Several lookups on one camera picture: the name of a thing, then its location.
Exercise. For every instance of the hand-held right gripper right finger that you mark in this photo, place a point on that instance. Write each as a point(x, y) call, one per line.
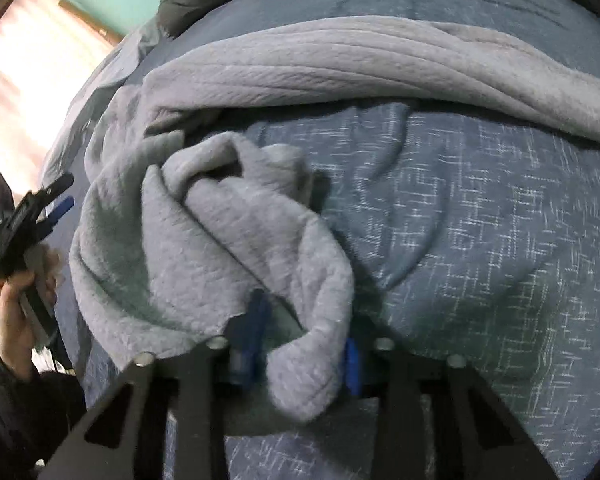
point(353, 366)

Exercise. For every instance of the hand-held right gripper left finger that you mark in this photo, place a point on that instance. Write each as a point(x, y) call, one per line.
point(252, 332)

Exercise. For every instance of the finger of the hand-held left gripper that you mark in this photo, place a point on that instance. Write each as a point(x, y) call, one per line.
point(62, 206)
point(57, 184)

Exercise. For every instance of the grey knit sweater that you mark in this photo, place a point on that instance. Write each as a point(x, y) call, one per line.
point(230, 240)

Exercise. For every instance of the person's left forearm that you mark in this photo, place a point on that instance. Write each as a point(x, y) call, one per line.
point(20, 420)

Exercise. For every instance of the person's left hand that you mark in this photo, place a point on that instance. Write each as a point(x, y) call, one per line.
point(15, 320)

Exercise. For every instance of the pale window curtain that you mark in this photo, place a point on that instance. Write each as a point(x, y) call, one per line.
point(25, 85)

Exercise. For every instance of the blue patterned bedspread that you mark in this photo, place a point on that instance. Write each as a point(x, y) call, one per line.
point(480, 235)

